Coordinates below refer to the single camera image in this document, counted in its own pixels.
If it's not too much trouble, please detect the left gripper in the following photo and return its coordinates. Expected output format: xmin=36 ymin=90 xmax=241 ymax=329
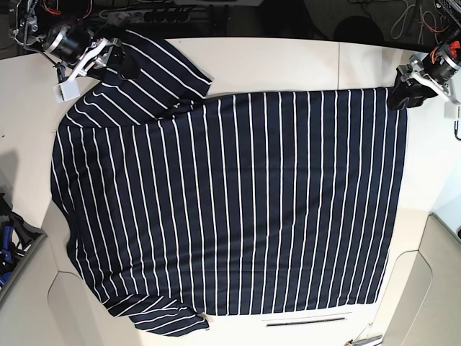
xmin=387 ymin=54 xmax=460 ymax=110

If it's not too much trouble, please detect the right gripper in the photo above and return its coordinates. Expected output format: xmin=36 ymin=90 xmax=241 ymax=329
xmin=63 ymin=37 xmax=140 ymax=81

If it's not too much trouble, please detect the navy white striped T-shirt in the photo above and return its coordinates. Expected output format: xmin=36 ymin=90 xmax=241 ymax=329
xmin=50 ymin=30 xmax=408 ymax=337

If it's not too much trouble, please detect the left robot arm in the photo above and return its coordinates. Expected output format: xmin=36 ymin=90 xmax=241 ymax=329
xmin=387 ymin=1 xmax=460 ymax=110

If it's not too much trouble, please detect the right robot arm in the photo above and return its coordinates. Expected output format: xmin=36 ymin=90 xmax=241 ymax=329
xmin=8 ymin=1 xmax=140 ymax=83

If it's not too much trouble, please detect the grey bin with blue items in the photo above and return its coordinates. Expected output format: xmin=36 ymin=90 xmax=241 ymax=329
xmin=1 ymin=186 xmax=46 ymax=289

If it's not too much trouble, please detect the beige right side panel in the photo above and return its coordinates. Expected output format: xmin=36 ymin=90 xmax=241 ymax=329
xmin=370 ymin=214 xmax=460 ymax=345

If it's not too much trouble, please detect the metal clip at edge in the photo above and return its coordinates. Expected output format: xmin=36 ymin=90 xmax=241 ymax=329
xmin=344 ymin=323 xmax=384 ymax=346

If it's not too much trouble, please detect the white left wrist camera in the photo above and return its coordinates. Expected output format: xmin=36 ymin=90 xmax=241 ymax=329
xmin=444 ymin=102 xmax=461 ymax=121

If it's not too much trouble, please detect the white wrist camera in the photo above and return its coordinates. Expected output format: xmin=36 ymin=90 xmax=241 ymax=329
xmin=444 ymin=102 xmax=461 ymax=121
xmin=53 ymin=79 xmax=81 ymax=103

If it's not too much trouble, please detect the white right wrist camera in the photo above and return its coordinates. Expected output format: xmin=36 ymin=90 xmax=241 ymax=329
xmin=53 ymin=79 xmax=81 ymax=103

